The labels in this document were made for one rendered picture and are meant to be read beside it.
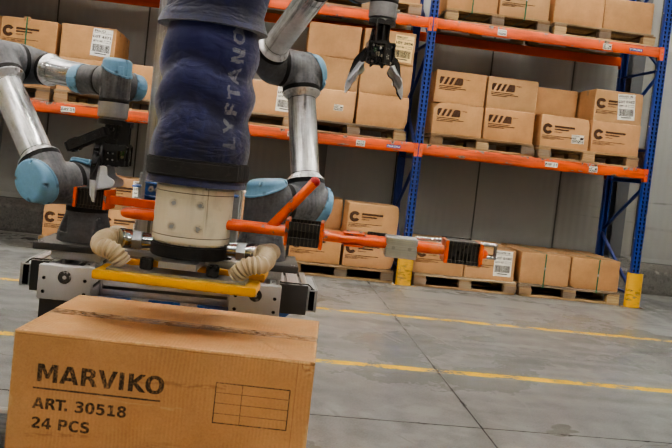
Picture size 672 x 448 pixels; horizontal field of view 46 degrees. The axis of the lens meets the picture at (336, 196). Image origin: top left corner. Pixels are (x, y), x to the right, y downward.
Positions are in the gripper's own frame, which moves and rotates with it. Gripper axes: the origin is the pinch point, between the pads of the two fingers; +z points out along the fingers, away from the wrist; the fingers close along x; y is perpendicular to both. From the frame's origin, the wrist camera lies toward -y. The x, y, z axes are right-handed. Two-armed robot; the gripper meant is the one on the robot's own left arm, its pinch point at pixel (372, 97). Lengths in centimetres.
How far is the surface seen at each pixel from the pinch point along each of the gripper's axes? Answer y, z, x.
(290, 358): 54, 58, -18
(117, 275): 46, 46, -54
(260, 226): 37, 34, -26
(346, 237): 39, 34, -7
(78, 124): -809, 10, -257
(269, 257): 43, 39, -24
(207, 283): 47, 46, -36
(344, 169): -808, 29, 80
